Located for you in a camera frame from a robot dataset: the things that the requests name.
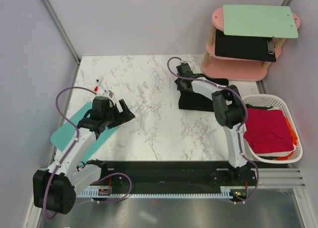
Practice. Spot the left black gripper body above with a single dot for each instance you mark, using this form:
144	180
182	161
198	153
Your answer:
107	116

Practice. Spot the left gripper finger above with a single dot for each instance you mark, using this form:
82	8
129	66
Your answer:
123	106
122	118

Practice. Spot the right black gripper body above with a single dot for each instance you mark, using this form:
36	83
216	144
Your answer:
180	87

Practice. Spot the black t shirt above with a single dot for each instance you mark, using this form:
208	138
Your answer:
189	100

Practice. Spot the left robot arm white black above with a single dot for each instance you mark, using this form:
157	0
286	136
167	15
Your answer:
57	187

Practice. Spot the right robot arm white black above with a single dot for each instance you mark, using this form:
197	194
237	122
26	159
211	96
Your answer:
227	105

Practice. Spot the red white marker pen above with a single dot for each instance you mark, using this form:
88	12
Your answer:
100	88

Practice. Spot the dark green garment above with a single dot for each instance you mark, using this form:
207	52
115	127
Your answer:
249	106

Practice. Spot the white plastic laundry basket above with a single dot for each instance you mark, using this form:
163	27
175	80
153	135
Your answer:
278	104

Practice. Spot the black clipboard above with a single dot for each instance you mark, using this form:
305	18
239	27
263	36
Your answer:
244	47

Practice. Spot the magenta t shirt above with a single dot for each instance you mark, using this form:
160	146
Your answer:
267	132

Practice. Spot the green clipboard board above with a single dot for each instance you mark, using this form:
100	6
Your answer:
259	21

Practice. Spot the orange garment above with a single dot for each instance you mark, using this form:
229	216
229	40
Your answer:
294	139

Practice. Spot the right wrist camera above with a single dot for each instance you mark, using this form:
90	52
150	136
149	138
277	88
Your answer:
184	70

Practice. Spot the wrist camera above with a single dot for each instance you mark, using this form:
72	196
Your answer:
184	70
103	103

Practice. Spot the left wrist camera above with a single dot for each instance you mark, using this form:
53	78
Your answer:
103	103

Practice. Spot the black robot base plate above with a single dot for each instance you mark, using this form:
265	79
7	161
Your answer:
174	176

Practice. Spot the white slotted cable duct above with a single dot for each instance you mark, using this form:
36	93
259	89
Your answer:
98	192

